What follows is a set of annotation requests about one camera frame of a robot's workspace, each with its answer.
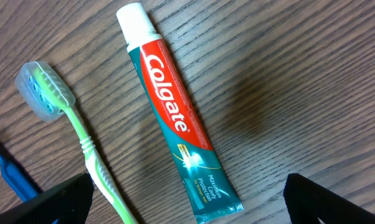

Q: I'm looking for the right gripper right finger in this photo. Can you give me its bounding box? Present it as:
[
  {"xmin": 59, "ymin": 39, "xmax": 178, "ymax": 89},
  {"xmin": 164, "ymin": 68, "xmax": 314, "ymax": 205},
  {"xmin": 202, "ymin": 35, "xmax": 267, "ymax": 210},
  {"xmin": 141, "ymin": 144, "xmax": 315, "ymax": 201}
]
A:
[{"xmin": 283, "ymin": 173, "xmax": 375, "ymax": 224}]

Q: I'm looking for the Colgate toothpaste tube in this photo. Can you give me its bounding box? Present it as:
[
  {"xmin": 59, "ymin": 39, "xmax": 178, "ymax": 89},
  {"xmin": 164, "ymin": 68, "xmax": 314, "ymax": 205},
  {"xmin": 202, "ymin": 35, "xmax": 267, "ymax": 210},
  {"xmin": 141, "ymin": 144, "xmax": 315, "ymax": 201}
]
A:
[{"xmin": 116, "ymin": 2, "xmax": 244, "ymax": 223}]

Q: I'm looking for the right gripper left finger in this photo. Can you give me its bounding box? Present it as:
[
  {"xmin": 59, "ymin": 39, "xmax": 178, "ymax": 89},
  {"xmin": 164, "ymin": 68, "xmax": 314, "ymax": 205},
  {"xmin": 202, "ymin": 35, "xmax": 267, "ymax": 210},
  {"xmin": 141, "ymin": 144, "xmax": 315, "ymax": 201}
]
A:
[{"xmin": 0, "ymin": 173, "xmax": 94, "ymax": 224}]

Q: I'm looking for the blue disposable razor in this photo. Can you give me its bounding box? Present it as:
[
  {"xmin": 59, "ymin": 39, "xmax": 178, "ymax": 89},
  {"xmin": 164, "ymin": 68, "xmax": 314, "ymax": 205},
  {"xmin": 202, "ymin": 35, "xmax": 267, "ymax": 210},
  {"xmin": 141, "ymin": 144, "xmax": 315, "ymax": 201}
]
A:
[{"xmin": 0, "ymin": 148, "xmax": 59, "ymax": 224}]

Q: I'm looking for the green white toothbrush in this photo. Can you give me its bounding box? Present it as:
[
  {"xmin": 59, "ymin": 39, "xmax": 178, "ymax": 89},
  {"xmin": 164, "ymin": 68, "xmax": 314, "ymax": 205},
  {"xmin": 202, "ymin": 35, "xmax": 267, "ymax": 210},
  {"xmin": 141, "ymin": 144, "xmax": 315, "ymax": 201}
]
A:
[{"xmin": 15, "ymin": 61, "xmax": 138, "ymax": 224}]

